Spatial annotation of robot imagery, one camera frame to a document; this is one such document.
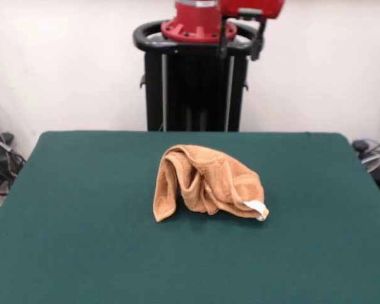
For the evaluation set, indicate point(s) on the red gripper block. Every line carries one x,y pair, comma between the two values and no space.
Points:
250,3

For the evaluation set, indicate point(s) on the tan terry towel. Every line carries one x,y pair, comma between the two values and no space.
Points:
228,177

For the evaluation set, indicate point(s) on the silver round disc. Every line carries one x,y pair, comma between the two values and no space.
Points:
372,163

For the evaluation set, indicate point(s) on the dark green table cloth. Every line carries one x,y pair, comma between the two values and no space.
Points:
82,253

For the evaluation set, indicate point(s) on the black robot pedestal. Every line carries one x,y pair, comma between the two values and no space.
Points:
155,95

